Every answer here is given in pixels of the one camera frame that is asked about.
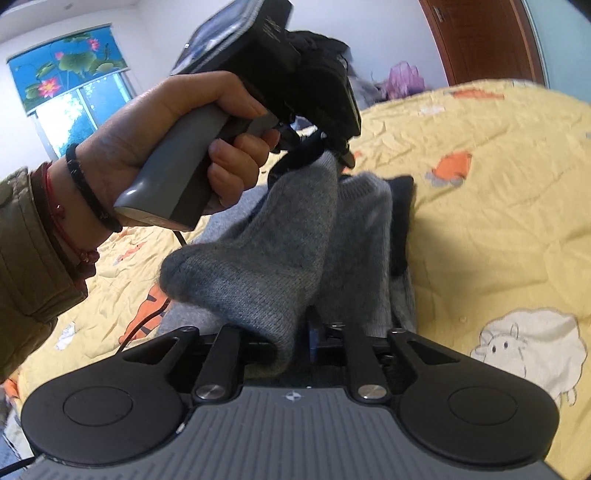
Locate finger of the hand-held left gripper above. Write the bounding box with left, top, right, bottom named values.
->
left=335, top=141, right=356, bottom=171
left=274, top=124, right=326, bottom=154

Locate brown wooden door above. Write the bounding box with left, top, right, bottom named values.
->
left=418, top=0, right=546, bottom=88

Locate navy and grey knit sweater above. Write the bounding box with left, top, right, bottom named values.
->
left=157, top=134, right=419, bottom=379

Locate grey plastic bag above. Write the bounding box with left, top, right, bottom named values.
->
left=351, top=65, right=389, bottom=104

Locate blue lotus print roller blind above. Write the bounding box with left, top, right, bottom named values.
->
left=7, top=30, right=127, bottom=116

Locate pink bag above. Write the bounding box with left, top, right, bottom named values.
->
left=385, top=62, right=426, bottom=95

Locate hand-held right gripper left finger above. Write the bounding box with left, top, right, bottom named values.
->
left=121, top=324, right=278, bottom=401

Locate person's left forearm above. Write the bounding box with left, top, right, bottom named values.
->
left=0, top=157, right=116, bottom=384

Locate red string bracelet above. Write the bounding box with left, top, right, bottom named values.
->
left=39, top=161, right=100, bottom=265

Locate yellow floral bed quilt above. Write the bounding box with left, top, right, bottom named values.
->
left=0, top=78, right=591, bottom=480

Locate person's left hand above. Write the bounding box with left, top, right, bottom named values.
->
left=69, top=71, right=282, bottom=229

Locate black cable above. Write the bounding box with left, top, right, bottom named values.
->
left=117, top=228, right=188, bottom=356

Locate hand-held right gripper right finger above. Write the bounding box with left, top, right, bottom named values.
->
left=307, top=318, right=462, bottom=401

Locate black wrist band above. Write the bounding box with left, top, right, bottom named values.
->
left=65, top=143, right=124, bottom=233

